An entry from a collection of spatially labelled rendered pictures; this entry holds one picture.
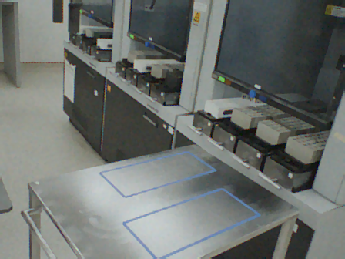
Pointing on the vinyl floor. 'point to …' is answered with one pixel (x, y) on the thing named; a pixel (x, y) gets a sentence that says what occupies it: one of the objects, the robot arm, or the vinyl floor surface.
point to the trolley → (156, 208)
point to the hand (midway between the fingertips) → (65, 23)
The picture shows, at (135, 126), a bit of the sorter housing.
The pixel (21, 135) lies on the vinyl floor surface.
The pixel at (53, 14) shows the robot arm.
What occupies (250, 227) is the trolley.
